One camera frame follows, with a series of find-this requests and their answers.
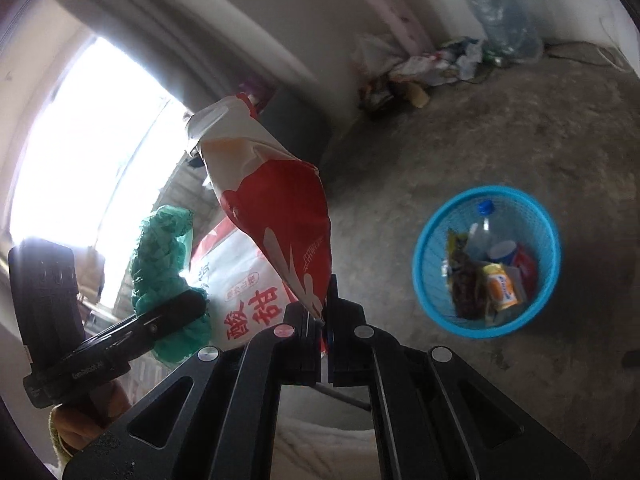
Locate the left hand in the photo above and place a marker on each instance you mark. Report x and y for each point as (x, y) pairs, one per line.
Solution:
(95, 414)

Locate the red and white snack bag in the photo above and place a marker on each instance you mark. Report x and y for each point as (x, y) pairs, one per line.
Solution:
(272, 247)

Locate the blue mesh trash basket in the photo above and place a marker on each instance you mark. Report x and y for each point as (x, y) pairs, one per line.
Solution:
(526, 242)

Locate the yellow Enaak snack packet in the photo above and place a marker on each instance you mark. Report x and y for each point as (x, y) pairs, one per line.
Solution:
(500, 287)

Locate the green plastic bag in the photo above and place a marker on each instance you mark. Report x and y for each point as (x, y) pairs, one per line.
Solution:
(162, 253)

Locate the large empty water jug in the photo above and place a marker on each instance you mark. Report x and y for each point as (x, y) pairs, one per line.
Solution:
(509, 29)

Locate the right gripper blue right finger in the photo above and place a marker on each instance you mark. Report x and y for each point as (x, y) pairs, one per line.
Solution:
(334, 333)

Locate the floor trash pile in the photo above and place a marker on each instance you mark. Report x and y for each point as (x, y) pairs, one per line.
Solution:
(392, 77)

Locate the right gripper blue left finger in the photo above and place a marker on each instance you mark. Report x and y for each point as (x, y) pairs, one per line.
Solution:
(313, 333)

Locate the clear Pepsi plastic bottle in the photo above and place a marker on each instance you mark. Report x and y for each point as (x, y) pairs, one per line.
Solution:
(481, 233)

